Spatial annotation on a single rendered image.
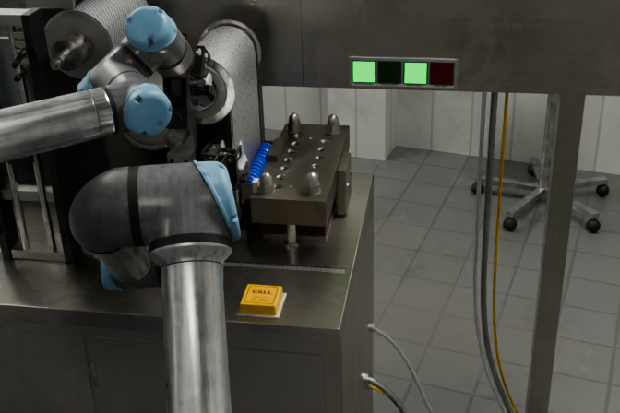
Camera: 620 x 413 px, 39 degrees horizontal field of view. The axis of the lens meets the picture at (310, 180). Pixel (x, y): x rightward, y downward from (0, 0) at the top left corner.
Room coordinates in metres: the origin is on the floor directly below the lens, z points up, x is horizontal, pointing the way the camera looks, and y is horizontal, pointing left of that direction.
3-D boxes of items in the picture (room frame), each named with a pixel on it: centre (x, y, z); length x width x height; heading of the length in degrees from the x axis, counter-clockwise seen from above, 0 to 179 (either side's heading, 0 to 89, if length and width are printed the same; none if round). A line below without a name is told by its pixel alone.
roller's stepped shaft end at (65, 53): (1.63, 0.48, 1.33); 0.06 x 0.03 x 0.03; 170
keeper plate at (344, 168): (1.79, -0.08, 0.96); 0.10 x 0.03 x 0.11; 170
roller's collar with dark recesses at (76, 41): (1.68, 0.47, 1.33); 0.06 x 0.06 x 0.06; 80
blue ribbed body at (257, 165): (1.77, 0.12, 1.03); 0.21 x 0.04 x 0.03; 170
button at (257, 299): (1.41, 0.10, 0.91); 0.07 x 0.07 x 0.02; 80
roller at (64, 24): (1.84, 0.44, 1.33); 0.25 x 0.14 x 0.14; 170
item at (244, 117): (1.78, 0.14, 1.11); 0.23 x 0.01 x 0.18; 170
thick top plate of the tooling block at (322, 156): (1.79, 0.01, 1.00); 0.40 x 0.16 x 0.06; 170
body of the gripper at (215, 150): (1.54, 0.18, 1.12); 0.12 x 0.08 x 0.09; 170
